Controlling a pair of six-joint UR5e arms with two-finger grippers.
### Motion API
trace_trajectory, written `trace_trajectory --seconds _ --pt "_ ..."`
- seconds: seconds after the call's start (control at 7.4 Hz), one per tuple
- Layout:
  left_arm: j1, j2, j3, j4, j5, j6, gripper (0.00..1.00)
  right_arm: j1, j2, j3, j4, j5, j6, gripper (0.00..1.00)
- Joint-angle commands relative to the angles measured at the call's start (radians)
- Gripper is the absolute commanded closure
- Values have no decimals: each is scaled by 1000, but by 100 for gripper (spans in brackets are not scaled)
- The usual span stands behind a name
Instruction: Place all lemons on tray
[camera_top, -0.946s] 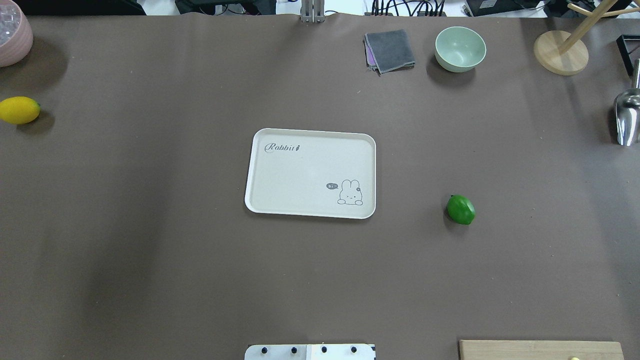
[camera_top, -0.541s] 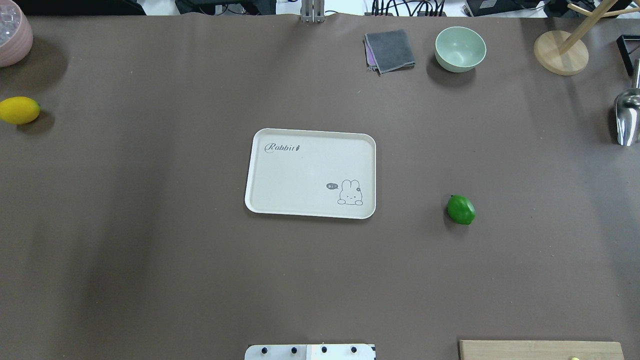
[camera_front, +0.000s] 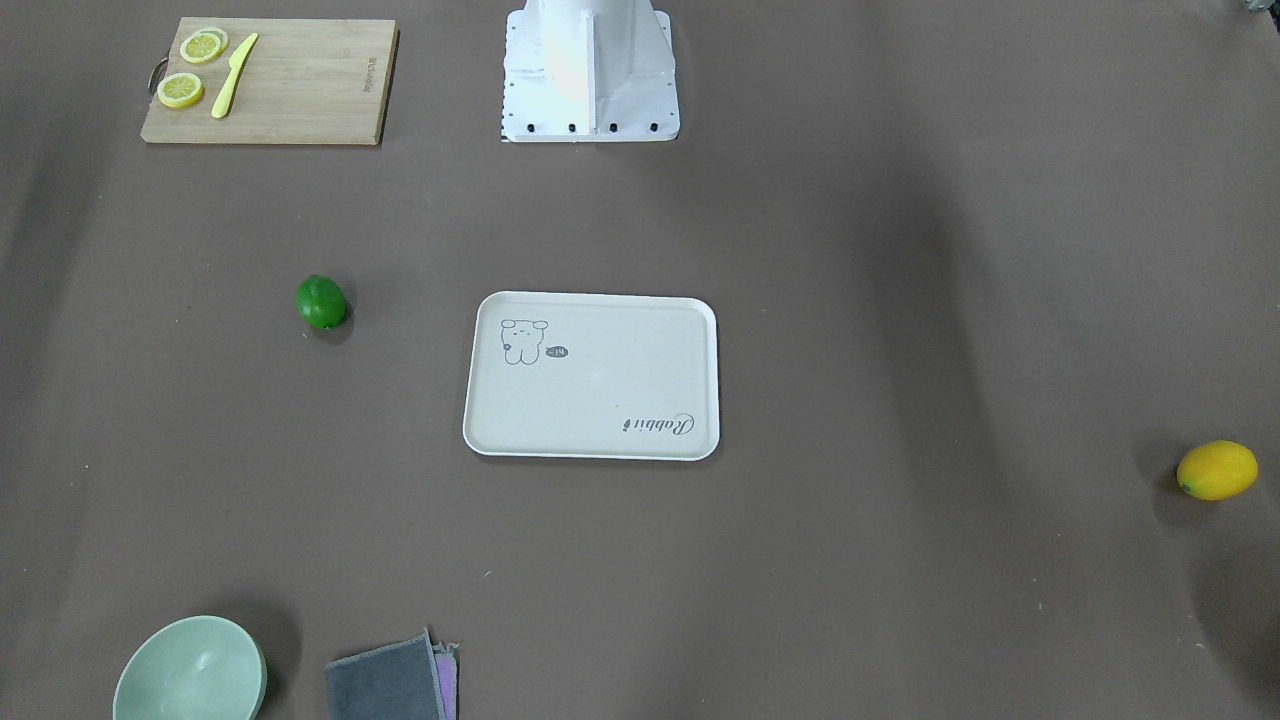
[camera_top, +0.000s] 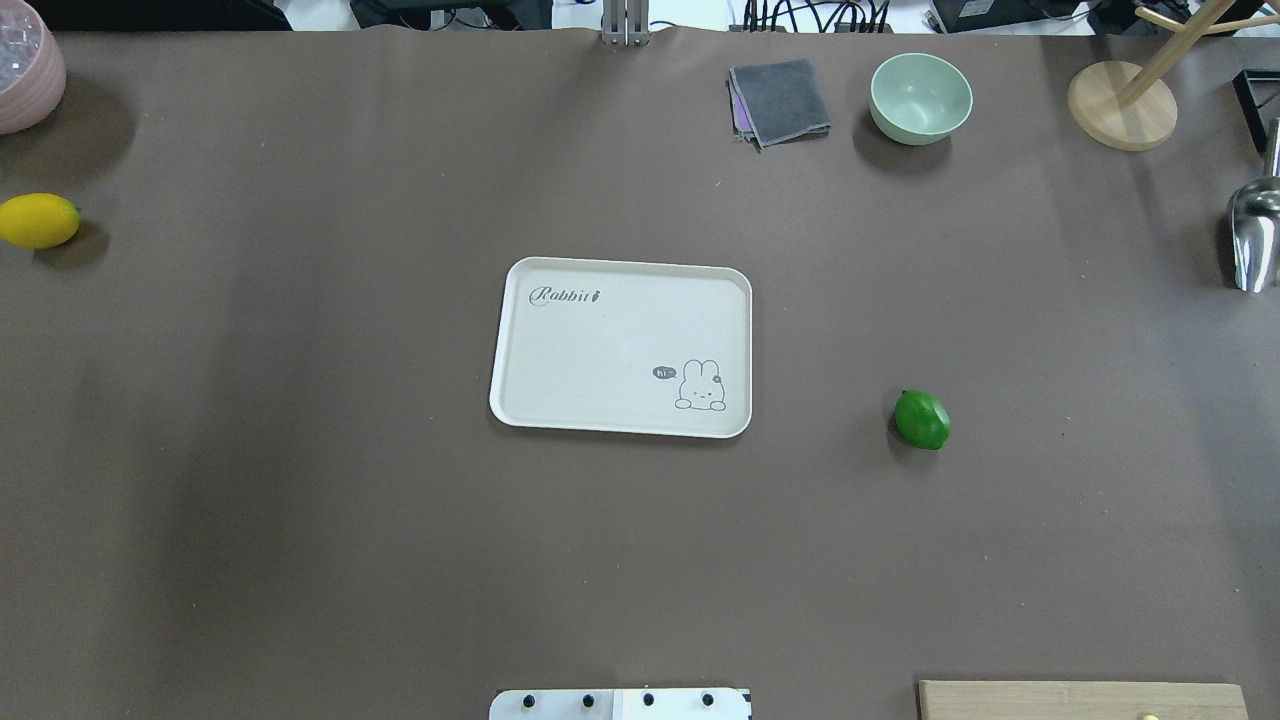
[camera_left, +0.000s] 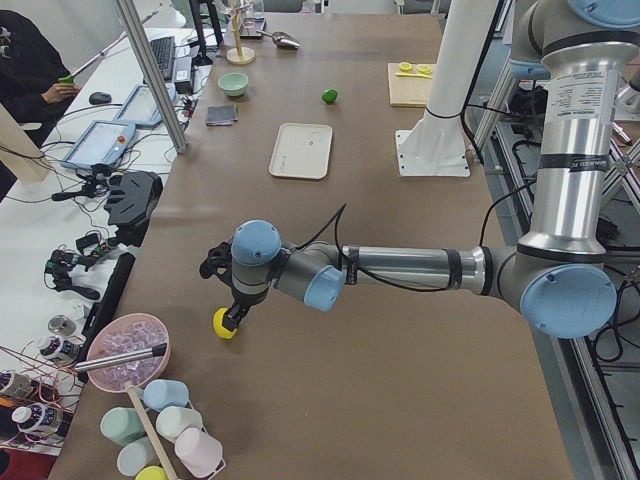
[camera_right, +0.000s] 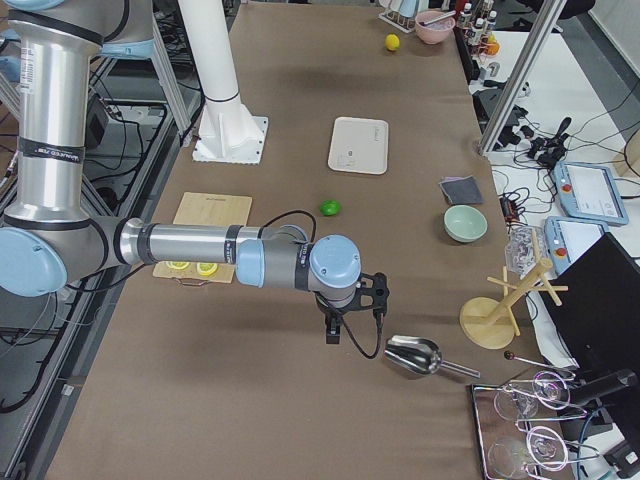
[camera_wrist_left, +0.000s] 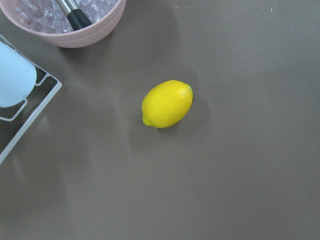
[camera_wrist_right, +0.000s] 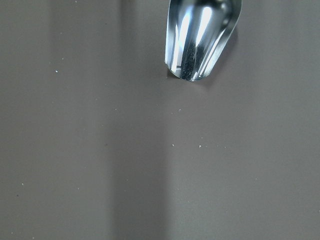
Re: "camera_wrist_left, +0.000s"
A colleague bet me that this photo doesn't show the yellow lemon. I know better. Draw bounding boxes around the yellow lemon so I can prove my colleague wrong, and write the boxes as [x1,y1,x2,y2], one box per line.
[141,80,193,129]

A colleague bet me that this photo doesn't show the light blue cup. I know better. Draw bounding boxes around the light blue cup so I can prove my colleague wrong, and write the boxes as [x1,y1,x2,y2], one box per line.
[0,42,37,108]

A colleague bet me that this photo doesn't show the pink ribbed bowl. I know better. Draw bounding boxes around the pink ribbed bowl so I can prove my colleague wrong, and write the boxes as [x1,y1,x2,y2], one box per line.
[0,0,127,49]

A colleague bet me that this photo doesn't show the black handled tool in bowl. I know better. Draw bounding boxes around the black handled tool in bowl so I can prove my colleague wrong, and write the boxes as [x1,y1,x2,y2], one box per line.
[55,0,93,31]

